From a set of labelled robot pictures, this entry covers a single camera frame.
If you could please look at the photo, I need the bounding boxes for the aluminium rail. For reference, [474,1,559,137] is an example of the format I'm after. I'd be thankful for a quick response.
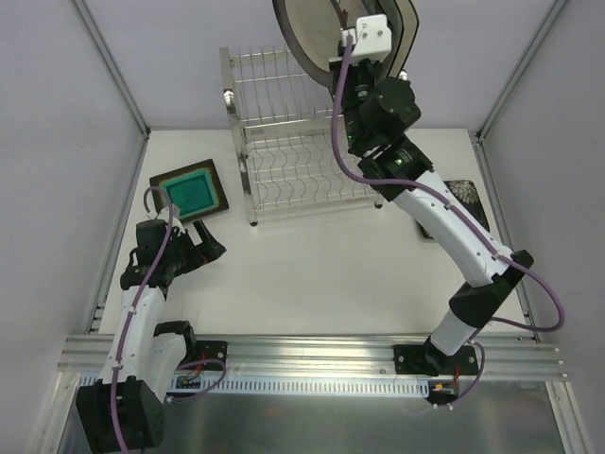
[56,333,566,382]

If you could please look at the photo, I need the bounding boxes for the white slotted cable duct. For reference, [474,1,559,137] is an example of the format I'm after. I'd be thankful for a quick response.
[75,375,431,398]

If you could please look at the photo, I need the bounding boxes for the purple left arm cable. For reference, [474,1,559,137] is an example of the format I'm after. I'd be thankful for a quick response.
[111,185,228,454]

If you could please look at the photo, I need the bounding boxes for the dark floral square plate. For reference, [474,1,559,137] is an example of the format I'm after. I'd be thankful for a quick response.
[444,180,490,232]

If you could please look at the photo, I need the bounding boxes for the round silver-rimmed plate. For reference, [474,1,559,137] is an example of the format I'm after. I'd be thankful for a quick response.
[271,0,346,88]

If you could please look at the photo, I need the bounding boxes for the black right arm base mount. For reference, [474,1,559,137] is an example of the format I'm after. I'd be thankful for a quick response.
[392,340,478,376]

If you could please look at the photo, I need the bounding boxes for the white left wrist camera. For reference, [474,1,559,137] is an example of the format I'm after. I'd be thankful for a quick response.
[157,204,186,234]

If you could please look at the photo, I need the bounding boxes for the colourful flower plate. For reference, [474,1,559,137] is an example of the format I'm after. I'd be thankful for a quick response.
[331,0,380,28]

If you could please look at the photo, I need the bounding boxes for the black square plate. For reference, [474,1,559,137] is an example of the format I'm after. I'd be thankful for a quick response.
[149,159,230,224]

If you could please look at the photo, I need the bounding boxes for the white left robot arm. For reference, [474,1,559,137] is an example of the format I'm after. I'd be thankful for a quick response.
[76,218,226,453]

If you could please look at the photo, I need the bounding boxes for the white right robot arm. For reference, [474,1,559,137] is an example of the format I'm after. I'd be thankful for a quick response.
[333,61,533,374]

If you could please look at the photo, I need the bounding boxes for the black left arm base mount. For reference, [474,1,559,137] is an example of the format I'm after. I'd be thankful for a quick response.
[193,340,229,373]

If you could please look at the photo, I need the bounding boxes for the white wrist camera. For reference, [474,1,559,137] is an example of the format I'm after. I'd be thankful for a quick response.
[337,14,392,65]
[157,204,186,234]

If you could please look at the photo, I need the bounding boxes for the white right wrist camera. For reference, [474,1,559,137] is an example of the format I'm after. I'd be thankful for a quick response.
[337,14,392,65]

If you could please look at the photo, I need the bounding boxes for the stainless steel dish rack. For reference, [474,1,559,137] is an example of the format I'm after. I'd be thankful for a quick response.
[219,47,384,226]

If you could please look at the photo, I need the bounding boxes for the white square plate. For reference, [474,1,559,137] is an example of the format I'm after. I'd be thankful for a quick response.
[391,0,420,76]

